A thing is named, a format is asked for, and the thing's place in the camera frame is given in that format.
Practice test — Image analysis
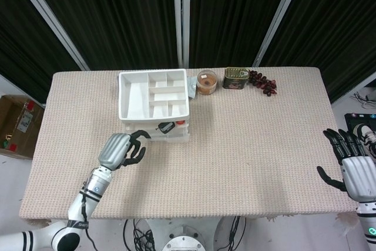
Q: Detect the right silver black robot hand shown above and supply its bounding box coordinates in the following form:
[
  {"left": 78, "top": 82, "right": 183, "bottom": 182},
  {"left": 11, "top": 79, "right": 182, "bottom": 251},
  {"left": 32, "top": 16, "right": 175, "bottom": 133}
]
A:
[{"left": 316, "top": 128, "right": 376, "bottom": 202}]

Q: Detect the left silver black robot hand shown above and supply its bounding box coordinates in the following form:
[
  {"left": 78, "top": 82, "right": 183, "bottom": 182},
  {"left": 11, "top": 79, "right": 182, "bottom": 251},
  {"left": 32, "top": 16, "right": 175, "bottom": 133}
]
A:
[{"left": 98, "top": 129, "right": 153, "bottom": 172}]

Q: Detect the clear plastic bin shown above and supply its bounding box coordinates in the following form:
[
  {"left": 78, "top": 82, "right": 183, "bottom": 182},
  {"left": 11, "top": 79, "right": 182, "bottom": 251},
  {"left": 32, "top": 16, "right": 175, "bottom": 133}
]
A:
[{"left": 126, "top": 120, "right": 192, "bottom": 143}]

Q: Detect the black item with grey face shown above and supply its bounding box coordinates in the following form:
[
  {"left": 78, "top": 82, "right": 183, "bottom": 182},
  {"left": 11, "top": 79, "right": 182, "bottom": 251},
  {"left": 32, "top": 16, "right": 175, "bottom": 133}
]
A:
[{"left": 157, "top": 123, "right": 176, "bottom": 133}]

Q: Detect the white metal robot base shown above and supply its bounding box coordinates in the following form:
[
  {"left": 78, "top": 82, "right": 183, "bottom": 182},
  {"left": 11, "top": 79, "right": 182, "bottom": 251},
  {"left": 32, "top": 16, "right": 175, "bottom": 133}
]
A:
[{"left": 146, "top": 217, "right": 224, "bottom": 251}]

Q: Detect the brown cardboard box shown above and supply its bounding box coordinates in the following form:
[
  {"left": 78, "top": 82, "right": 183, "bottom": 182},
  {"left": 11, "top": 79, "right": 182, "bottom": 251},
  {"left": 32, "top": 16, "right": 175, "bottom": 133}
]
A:
[{"left": 0, "top": 94, "right": 45, "bottom": 160}]

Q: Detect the white black sneaker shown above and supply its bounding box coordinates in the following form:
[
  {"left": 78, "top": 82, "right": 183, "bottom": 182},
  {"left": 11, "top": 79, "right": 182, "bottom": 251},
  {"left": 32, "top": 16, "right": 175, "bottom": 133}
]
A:
[{"left": 354, "top": 123, "right": 376, "bottom": 158}]

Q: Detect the black floor device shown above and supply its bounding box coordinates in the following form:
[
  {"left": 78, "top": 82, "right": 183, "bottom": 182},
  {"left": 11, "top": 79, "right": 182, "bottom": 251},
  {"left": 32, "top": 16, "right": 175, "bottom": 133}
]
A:
[{"left": 344, "top": 112, "right": 376, "bottom": 134}]

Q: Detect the small silver blister pack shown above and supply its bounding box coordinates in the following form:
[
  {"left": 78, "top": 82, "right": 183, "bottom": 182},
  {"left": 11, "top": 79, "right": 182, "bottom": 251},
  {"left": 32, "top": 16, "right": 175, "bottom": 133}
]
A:
[{"left": 187, "top": 76, "right": 198, "bottom": 99}]

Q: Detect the beige waffle tablecloth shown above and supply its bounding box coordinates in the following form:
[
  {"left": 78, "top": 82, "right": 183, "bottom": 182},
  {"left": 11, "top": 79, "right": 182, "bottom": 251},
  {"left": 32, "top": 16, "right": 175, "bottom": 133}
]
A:
[{"left": 18, "top": 67, "right": 361, "bottom": 222}]

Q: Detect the clear jar of rubber bands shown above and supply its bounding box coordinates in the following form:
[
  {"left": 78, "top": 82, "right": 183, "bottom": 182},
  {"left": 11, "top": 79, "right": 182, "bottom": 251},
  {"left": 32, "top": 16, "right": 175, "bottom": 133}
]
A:
[{"left": 196, "top": 69, "right": 219, "bottom": 95}]

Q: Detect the black fabric partition panel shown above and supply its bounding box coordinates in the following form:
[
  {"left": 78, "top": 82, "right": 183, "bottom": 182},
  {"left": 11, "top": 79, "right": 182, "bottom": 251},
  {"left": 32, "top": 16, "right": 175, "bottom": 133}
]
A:
[
  {"left": 189, "top": 0, "right": 291, "bottom": 68},
  {"left": 0, "top": 0, "right": 49, "bottom": 96},
  {"left": 25, "top": 0, "right": 179, "bottom": 71},
  {"left": 260, "top": 0, "right": 376, "bottom": 105}
]

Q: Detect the dark red grape bunch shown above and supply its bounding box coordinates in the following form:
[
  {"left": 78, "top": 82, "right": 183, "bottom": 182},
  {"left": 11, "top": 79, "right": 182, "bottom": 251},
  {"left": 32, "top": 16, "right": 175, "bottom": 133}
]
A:
[{"left": 249, "top": 69, "right": 278, "bottom": 98}]

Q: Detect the dark green luncheon meat can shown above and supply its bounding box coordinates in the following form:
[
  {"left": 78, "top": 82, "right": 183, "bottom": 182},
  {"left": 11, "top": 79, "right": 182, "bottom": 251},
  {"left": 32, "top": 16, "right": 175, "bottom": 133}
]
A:
[{"left": 222, "top": 67, "right": 251, "bottom": 90}]

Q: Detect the white drawer organizer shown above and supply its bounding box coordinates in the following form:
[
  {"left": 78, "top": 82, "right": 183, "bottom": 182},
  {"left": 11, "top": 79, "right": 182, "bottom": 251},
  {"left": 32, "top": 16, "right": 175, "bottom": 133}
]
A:
[{"left": 117, "top": 68, "right": 192, "bottom": 143}]

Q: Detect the white cable bundle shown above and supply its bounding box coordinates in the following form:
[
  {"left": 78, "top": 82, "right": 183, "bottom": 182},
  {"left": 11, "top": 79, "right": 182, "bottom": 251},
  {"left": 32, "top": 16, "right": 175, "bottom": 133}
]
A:
[{"left": 349, "top": 92, "right": 376, "bottom": 109}]

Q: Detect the black cable bundle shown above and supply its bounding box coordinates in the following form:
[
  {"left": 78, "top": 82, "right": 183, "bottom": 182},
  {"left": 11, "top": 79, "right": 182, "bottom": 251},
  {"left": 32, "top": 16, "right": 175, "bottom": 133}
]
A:
[{"left": 122, "top": 218, "right": 156, "bottom": 251}]

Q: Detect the black hanging cable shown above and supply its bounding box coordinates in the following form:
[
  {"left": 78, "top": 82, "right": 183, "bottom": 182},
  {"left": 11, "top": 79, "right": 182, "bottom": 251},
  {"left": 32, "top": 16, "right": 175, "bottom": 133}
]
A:
[{"left": 228, "top": 217, "right": 245, "bottom": 251}]

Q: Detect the white partition frame post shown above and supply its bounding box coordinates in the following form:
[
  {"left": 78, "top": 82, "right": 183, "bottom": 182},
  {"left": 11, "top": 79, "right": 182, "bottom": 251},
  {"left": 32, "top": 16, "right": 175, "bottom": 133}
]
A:
[
  {"left": 172, "top": 0, "right": 192, "bottom": 69},
  {"left": 252, "top": 0, "right": 308, "bottom": 67},
  {"left": 5, "top": 0, "right": 89, "bottom": 72}
]

